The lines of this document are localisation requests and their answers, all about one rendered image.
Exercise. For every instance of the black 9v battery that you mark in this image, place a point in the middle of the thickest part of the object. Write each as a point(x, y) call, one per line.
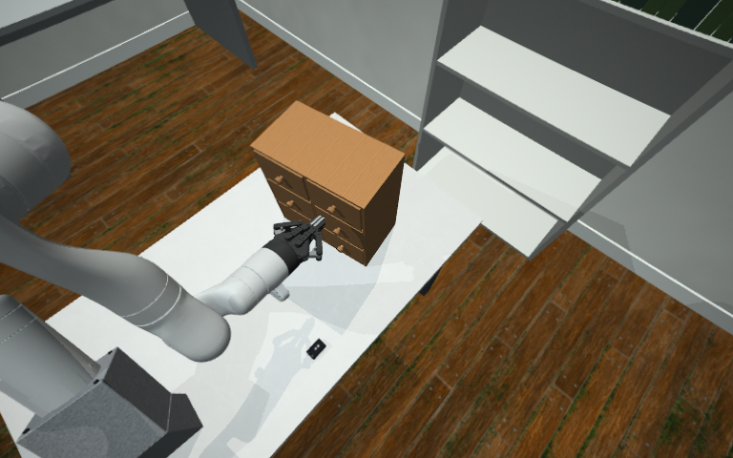
point(315, 349)

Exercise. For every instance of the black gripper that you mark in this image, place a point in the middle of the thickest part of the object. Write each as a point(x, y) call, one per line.
point(299, 240)

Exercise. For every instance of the brown wooden chest of drawers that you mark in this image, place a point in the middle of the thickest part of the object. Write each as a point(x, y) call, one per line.
point(354, 166)

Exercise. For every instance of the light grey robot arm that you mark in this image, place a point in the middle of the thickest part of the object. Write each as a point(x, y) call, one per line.
point(41, 369)

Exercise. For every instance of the brown wooden drawer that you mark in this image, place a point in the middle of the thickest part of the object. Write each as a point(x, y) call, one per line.
point(339, 207)
point(293, 215)
point(283, 176)
point(336, 226)
point(344, 246)
point(287, 197)

